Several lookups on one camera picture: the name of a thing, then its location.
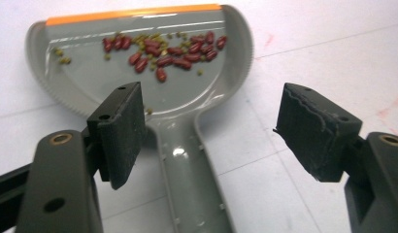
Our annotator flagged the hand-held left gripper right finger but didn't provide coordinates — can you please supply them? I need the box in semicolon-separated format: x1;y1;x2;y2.
273;83;363;183

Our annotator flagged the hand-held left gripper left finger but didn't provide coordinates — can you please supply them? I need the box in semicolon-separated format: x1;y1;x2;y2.
86;81;149;190

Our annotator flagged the grey dustpan with orange edge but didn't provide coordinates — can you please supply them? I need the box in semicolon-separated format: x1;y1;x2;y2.
24;3;254;233

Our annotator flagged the pile of red and green beans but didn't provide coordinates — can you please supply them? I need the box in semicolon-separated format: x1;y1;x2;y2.
52;30;228;116

